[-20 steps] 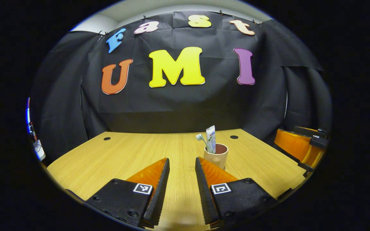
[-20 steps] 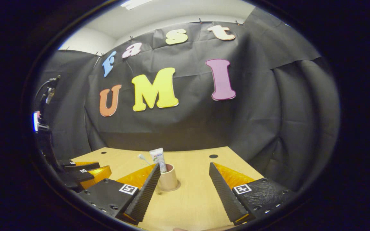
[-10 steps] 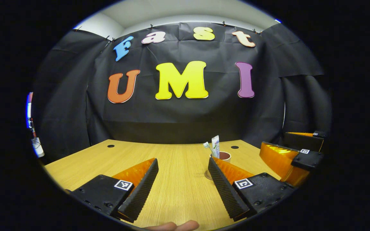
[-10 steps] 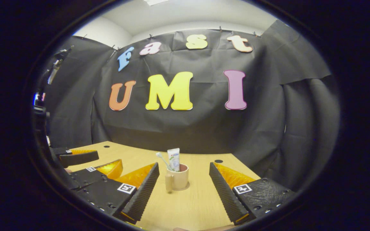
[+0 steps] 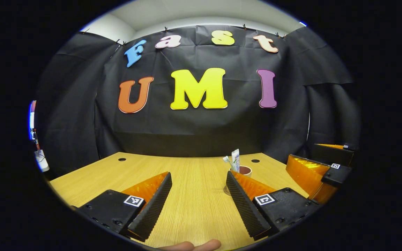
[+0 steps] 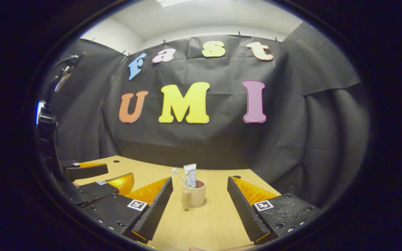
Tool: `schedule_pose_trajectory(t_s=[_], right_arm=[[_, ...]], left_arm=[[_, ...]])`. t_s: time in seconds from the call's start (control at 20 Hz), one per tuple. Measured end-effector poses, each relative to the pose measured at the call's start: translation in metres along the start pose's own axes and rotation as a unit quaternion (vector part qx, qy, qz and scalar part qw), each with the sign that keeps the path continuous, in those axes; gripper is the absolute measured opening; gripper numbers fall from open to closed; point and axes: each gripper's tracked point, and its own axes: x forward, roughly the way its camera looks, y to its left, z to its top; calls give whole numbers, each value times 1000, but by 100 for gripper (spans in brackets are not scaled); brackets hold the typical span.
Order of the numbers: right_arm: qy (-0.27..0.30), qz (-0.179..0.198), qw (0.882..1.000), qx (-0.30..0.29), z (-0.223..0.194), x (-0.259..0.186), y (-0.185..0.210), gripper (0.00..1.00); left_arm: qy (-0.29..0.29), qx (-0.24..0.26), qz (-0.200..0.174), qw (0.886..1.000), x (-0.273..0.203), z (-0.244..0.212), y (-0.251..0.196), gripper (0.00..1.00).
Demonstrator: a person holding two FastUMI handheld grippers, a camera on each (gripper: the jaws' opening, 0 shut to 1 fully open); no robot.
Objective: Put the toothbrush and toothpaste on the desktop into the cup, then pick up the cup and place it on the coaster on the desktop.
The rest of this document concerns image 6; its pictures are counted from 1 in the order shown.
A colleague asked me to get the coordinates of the computer monitor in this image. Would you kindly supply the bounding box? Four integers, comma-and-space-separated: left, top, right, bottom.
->
35, 100, 45, 125

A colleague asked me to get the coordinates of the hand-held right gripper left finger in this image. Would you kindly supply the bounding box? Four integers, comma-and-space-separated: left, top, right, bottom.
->
82, 176, 174, 244

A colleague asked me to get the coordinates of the black backdrop cloth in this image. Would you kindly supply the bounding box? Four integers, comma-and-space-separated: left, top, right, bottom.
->
39, 23, 371, 210

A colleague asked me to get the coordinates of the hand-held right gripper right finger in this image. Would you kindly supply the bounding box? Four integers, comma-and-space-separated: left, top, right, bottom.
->
226, 176, 322, 245

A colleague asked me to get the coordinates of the wooden desktop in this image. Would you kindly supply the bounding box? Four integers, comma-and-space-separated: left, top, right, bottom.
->
71, 155, 282, 251

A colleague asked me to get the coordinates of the white toothpaste tube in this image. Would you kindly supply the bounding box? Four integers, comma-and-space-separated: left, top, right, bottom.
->
183, 163, 198, 189

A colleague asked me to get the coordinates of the pale green toothbrush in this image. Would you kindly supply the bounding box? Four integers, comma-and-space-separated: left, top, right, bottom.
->
171, 168, 189, 188

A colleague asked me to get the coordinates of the beige cup with handle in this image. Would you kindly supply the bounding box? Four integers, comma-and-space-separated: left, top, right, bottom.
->
181, 179, 207, 211

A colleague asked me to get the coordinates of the ceiling light panel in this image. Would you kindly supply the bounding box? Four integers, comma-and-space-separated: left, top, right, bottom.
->
157, 0, 196, 8

